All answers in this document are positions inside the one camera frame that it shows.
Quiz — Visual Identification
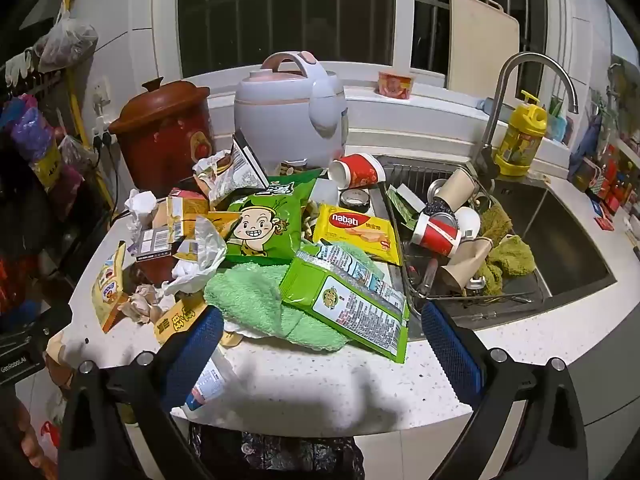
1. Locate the green snack packet white label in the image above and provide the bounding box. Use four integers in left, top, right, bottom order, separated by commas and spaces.
279, 242, 411, 365

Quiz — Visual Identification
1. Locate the person's left hand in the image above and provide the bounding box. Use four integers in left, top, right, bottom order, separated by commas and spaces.
0, 400, 58, 480

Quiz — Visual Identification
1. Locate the white pink rice cooker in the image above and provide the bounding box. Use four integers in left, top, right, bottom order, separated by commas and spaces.
234, 51, 349, 171

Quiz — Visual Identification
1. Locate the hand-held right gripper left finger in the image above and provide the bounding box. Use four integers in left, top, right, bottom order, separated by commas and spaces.
57, 305, 226, 480

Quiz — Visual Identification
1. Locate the red paper cup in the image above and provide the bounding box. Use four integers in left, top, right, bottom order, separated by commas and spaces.
412, 211, 463, 259
327, 153, 387, 191

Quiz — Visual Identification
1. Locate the wire dish rack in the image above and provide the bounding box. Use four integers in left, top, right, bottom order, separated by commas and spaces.
382, 162, 546, 318

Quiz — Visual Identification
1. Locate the row of colourful packets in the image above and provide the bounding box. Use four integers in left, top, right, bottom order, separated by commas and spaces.
567, 110, 640, 233

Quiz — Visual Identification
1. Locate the black tape roll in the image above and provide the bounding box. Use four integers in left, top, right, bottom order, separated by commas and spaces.
339, 189, 371, 212

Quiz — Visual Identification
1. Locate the white tube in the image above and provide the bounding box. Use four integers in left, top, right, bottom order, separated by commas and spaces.
181, 345, 241, 418

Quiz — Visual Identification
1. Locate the olive green cloth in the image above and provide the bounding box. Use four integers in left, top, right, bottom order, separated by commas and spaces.
475, 205, 536, 298

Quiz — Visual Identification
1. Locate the yellow pole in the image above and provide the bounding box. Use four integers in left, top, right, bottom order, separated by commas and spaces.
62, 0, 108, 196

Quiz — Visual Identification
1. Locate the beige cutting board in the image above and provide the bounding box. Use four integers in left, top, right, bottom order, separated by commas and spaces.
446, 0, 521, 100

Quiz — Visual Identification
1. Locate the yellow printed wrapper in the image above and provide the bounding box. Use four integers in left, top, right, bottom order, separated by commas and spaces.
152, 300, 208, 346

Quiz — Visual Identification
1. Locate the green cartoon snack bag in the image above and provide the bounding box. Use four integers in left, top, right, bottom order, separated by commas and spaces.
222, 169, 321, 266

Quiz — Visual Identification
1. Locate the white cup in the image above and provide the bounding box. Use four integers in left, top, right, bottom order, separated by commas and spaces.
452, 206, 482, 239

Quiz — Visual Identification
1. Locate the green white wrapper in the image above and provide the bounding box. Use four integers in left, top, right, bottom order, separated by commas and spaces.
387, 185, 427, 231

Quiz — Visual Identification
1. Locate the white power socket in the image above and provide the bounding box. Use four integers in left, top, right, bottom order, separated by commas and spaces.
92, 77, 119, 149

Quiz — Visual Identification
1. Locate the red printed bowl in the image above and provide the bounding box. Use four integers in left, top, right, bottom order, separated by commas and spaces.
377, 70, 417, 98

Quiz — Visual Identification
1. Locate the steel sink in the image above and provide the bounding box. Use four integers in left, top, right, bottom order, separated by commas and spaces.
375, 155, 618, 332

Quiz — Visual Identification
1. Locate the crumpled brown paper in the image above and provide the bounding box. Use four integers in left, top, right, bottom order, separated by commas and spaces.
122, 284, 173, 324

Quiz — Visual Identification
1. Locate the purple plastic bag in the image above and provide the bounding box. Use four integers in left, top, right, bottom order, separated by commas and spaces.
10, 107, 61, 191

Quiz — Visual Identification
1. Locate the brown paper cup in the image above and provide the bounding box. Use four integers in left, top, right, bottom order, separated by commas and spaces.
432, 169, 481, 212
440, 237, 493, 292

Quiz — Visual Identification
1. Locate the steel faucet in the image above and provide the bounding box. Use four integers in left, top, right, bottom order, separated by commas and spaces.
472, 51, 580, 181

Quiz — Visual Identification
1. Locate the orange yellow wrapper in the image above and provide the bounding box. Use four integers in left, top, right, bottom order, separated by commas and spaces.
150, 195, 241, 242

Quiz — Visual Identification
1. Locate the hanging clear plastic bag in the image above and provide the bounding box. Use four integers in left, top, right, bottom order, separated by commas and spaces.
35, 7, 99, 74

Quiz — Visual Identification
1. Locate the yellow plastic bottle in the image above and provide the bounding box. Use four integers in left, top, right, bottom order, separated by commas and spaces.
494, 90, 550, 177

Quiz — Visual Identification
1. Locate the small yellow packet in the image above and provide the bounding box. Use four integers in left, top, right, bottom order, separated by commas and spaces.
91, 241, 130, 334

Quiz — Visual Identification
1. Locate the crumpled clear plastic bag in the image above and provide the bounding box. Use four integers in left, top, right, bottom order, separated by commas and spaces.
162, 216, 228, 296

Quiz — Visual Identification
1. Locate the black white snack packet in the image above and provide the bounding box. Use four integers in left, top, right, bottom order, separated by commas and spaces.
230, 130, 271, 191

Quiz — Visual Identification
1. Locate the green towel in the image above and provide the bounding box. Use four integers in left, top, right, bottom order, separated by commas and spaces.
204, 242, 388, 352

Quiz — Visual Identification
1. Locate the dark barcode box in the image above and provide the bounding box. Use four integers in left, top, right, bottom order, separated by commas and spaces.
127, 227, 176, 264

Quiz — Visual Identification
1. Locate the yellow wafer packet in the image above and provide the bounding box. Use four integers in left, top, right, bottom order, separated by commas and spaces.
312, 203, 403, 266

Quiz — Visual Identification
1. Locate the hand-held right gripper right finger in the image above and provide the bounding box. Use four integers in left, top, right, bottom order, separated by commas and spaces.
420, 300, 591, 480

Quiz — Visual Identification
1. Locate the red clay pot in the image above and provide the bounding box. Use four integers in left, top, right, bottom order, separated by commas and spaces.
107, 77, 216, 192

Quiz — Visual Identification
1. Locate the black trash bag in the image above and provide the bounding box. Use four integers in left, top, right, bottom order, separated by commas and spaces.
187, 422, 366, 480

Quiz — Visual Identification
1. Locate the barred window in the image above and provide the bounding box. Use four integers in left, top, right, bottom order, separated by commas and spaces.
152, 0, 561, 81

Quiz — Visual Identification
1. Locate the steel scouring pad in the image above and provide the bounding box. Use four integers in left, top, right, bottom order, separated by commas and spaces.
425, 199, 456, 219

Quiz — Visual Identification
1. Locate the crumpled white tissue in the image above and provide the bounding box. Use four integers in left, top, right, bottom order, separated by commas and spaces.
124, 189, 159, 231

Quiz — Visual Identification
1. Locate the clear bread packet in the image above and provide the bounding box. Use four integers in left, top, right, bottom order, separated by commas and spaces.
192, 152, 236, 197

